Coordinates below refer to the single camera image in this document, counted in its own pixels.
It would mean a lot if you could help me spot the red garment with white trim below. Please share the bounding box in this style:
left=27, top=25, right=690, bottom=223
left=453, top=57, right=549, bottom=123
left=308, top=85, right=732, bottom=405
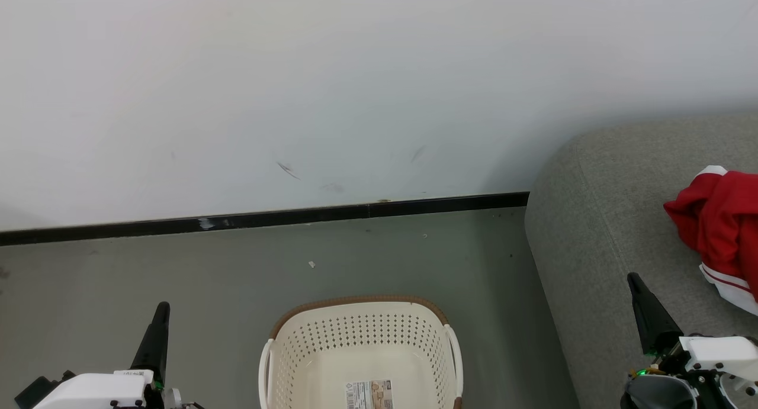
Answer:
left=663, top=165, right=758, bottom=268

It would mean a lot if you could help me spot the black wall baseboard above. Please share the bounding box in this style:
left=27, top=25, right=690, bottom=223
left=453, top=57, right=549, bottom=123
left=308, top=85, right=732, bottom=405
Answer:
left=0, top=191, right=529, bottom=247

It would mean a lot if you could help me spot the paper label sticker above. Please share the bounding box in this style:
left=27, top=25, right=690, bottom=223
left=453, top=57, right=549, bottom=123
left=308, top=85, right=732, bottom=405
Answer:
left=345, top=379, right=394, bottom=409

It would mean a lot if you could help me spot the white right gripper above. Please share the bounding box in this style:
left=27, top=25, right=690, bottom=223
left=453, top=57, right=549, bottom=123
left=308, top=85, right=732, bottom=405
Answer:
left=627, top=272, right=758, bottom=398

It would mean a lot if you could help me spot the grey fabric sofa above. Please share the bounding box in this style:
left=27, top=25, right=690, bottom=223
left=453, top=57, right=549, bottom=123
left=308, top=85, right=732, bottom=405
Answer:
left=524, top=114, right=758, bottom=409

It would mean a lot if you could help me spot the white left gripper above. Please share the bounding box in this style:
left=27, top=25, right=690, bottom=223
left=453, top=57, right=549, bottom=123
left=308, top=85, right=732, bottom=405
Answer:
left=36, top=301, right=171, bottom=409

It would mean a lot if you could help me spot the cream perforated plastic laundry basket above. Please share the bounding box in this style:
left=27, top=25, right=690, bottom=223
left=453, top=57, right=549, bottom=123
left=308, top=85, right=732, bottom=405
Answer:
left=258, top=295, right=464, bottom=409

